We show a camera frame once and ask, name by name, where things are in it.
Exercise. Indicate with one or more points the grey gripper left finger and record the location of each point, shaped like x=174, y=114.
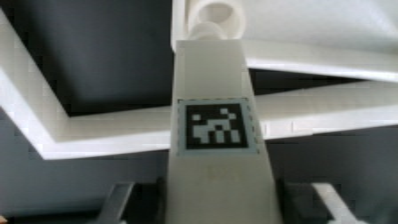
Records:
x=112, y=212

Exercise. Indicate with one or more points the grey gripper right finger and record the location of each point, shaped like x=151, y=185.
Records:
x=343, y=216

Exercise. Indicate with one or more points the white U-shaped obstacle fence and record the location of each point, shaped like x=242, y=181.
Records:
x=298, y=113

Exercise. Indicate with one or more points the white desk top tray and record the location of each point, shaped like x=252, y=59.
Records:
x=327, y=37

